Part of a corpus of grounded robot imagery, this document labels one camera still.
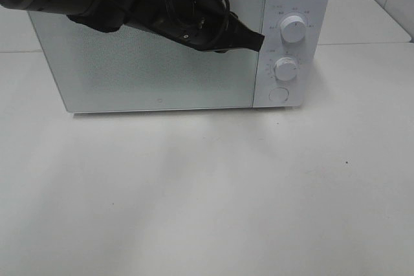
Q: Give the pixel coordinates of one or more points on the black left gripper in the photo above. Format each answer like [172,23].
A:
[203,25]

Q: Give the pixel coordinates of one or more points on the white timer knob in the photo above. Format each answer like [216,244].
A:
[286,69]

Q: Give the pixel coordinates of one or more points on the round white door button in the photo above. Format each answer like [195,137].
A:
[279,95]

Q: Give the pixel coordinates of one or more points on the white microwave door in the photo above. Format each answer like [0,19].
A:
[133,70]

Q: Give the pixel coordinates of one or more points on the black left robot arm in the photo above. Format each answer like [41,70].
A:
[102,15]

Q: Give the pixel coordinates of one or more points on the upper white power knob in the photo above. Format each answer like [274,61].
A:
[293,28]

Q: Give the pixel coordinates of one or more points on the white microwave oven body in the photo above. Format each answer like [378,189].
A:
[265,16]

